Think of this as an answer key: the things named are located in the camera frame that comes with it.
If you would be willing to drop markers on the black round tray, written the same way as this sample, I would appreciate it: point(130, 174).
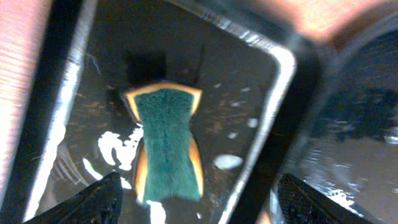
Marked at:
point(346, 145)

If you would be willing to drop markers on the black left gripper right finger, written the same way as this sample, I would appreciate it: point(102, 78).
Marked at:
point(302, 204)

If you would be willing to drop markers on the black rectangular tray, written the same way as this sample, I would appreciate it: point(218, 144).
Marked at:
point(78, 128)

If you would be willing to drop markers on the yellow green sponge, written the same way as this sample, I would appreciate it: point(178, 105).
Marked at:
point(169, 162)

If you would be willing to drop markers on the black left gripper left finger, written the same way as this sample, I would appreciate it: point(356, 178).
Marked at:
point(99, 203)

